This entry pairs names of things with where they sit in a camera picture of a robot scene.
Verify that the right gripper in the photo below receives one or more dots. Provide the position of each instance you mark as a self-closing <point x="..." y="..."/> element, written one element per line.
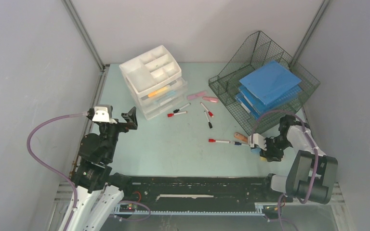
<point x="270" y="156"/>

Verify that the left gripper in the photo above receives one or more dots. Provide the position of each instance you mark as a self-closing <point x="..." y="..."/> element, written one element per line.
<point x="131" y="122"/>

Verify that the white plastic drawer organizer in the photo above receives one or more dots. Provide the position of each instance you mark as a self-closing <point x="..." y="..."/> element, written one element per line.
<point x="151" y="71"/>

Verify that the yellow highlighter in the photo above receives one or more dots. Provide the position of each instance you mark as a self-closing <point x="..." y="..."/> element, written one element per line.
<point x="159" y="91"/>

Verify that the light blue highlighter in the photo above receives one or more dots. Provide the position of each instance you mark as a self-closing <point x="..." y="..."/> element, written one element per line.
<point x="165" y="98"/>

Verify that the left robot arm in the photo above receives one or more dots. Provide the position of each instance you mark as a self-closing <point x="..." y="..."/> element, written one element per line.
<point x="95" y="191"/>

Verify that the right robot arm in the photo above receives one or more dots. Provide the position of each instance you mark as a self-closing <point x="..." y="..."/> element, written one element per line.
<point x="312" y="175"/>

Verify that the orange highlighter by basket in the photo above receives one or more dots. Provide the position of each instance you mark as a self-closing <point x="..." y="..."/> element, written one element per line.
<point x="241" y="137"/>

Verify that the red cap marker left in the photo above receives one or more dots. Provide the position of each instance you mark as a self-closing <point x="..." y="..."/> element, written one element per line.
<point x="176" y="114"/>

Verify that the red cap marker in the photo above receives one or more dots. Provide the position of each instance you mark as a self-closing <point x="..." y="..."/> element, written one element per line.
<point x="218" y="141"/>
<point x="176" y="114"/>
<point x="207" y="110"/>

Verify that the black cap marker upper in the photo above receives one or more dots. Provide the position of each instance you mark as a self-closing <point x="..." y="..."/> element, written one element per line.
<point x="181" y="108"/>

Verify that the black cap marker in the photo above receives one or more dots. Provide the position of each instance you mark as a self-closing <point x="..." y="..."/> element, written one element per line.
<point x="181" y="108"/>
<point x="208" y="120"/>

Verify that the pink highlighter left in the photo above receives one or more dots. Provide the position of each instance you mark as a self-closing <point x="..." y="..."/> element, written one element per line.
<point x="196" y="95"/>

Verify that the pink highlighter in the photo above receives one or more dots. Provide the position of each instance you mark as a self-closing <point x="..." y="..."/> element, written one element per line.
<point x="210" y="99"/>
<point x="196" y="95"/>

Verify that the red cap marker bottom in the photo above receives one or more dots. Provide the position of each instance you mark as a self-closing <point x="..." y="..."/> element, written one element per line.
<point x="218" y="141"/>

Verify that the black cap marker lower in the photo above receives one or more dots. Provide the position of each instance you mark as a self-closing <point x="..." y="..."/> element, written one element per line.
<point x="208" y="120"/>

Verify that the red cap marker right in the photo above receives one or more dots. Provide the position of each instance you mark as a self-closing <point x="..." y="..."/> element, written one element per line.
<point x="207" y="110"/>

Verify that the pink highlighter right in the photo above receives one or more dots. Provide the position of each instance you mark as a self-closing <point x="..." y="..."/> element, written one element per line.
<point x="210" y="99"/>

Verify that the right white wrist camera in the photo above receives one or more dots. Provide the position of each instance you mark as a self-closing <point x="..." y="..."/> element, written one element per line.
<point x="256" y="141"/>

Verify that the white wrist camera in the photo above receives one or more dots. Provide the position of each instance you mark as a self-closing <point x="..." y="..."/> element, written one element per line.
<point x="256" y="141"/>
<point x="101" y="114"/>

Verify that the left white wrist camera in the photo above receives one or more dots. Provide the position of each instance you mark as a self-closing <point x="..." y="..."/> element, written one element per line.
<point x="101" y="114"/>

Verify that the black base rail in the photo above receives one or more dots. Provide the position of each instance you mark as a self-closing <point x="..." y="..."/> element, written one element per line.
<point x="211" y="195"/>

